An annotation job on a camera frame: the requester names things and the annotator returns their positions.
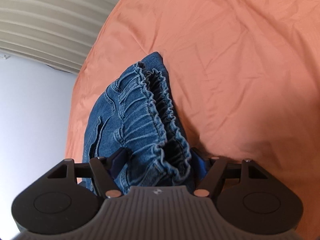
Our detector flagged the blue denim pants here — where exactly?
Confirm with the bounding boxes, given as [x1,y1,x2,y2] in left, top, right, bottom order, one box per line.
[82,52,206,193]

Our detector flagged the beige pleated curtain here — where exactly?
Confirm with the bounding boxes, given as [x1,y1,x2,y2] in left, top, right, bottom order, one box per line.
[1,0,119,74]

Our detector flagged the orange bed sheet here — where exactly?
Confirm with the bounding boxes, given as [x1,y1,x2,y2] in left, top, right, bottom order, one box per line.
[64,0,320,240]

